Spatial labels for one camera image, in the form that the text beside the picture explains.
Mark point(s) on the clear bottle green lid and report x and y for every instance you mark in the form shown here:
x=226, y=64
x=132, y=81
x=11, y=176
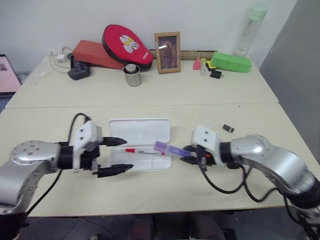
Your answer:
x=247, y=32

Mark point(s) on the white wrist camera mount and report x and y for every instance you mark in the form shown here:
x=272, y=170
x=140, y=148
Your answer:
x=206, y=138
x=83, y=136

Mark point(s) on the pink house-shaped eraser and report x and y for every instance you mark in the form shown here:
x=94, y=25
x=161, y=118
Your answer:
x=197, y=64

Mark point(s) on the green foam block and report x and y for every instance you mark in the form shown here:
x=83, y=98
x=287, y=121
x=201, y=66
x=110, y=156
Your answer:
x=231, y=62

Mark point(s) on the metal cup with lid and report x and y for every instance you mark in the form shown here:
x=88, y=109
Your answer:
x=132, y=75

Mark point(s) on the purple marker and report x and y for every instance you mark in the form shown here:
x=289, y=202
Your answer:
x=170, y=148

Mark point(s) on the red rectangular block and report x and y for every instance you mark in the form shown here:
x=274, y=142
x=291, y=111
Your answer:
x=92, y=52

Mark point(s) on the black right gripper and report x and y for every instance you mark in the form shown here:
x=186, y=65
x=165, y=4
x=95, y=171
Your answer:
x=206, y=158

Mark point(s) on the wooden picture frame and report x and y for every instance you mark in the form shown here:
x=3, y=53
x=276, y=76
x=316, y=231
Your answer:
x=168, y=53

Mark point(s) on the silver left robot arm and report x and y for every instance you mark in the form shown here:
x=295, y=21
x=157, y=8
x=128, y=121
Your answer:
x=30, y=155

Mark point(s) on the red boxing focus pad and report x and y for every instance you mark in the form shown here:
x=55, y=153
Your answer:
x=125, y=43

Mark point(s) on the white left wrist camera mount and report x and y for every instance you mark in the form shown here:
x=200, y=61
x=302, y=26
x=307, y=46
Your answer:
x=83, y=136

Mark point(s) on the small clear tube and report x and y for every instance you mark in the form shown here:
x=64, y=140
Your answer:
x=203, y=70

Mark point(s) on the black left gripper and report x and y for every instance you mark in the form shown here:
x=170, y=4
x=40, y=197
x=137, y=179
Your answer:
x=88, y=157

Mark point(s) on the black power strip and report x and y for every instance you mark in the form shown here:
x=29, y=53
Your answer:
x=78, y=71

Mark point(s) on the red marker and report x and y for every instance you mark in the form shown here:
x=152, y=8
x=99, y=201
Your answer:
x=131, y=150

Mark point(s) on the yellow small object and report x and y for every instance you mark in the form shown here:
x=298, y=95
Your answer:
x=208, y=63

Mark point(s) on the laptop with pink screen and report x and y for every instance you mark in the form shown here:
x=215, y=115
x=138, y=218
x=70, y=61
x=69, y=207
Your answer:
x=7, y=75

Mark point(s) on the white charger plug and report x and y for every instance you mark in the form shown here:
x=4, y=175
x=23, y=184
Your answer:
x=60, y=58

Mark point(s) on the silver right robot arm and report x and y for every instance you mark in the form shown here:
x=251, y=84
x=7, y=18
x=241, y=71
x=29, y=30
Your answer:
x=275, y=165

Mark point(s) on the black plug adapter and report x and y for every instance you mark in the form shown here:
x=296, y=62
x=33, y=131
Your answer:
x=216, y=74

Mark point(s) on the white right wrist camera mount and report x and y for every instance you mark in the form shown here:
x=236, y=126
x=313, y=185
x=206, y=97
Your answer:
x=206, y=138

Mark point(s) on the white plastic pencil case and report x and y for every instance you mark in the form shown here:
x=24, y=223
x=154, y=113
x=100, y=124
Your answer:
x=140, y=132

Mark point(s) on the brown wooden strip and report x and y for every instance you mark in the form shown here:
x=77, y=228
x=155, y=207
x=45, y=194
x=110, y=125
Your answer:
x=192, y=53

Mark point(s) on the small black cap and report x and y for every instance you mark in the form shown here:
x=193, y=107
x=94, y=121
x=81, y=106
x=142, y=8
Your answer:
x=228, y=128

